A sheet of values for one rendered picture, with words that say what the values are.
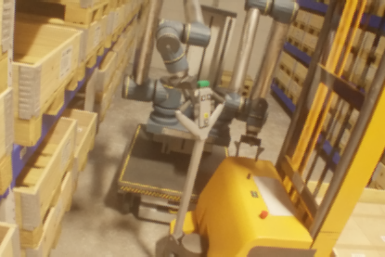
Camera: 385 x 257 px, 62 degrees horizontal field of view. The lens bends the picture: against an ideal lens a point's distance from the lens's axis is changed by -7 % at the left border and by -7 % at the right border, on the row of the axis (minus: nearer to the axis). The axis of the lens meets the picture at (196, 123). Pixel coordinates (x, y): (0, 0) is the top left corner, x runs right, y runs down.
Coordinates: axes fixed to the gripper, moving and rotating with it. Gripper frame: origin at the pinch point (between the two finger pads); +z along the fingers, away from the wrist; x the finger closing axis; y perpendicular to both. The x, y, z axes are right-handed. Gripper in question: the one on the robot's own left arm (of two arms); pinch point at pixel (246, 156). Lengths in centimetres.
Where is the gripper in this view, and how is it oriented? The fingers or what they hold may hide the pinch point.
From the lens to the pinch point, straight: 222.3
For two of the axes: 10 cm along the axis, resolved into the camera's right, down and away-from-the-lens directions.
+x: 9.7, 2.4, 1.0
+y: 1.0, -0.1, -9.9
